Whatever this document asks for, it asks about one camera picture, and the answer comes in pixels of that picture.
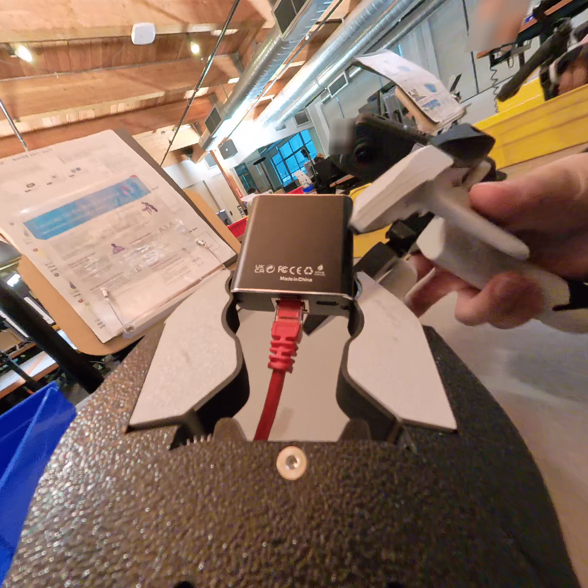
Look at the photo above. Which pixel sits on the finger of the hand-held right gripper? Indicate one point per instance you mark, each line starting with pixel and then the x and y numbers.
pixel 404 280
pixel 399 193

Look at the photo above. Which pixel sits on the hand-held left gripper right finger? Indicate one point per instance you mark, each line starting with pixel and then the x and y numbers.
pixel 399 367

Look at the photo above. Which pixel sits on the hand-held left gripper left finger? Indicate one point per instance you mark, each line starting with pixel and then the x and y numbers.
pixel 188 363

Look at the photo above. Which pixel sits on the black network splitter box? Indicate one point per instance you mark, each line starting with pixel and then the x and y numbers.
pixel 294 239

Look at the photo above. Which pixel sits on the grey desk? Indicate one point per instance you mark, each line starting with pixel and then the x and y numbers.
pixel 528 413

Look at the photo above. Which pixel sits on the person's right hand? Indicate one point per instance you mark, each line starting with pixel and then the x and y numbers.
pixel 542 202

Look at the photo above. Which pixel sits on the instruction sheet document stand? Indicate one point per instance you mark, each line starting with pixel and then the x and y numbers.
pixel 115 229
pixel 413 82

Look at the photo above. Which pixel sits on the black metal pole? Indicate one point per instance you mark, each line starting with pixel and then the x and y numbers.
pixel 50 340

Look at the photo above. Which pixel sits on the red plastic bin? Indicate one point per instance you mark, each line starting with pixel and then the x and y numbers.
pixel 236 229

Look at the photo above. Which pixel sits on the blue plastic bin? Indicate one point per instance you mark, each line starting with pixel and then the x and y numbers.
pixel 27 436

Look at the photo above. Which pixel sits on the white ceiling device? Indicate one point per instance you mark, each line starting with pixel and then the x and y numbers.
pixel 143 33

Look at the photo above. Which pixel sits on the black wall speaker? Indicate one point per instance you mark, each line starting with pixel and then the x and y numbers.
pixel 228 149

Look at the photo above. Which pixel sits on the silver ventilation duct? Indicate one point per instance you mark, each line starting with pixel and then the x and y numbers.
pixel 257 69

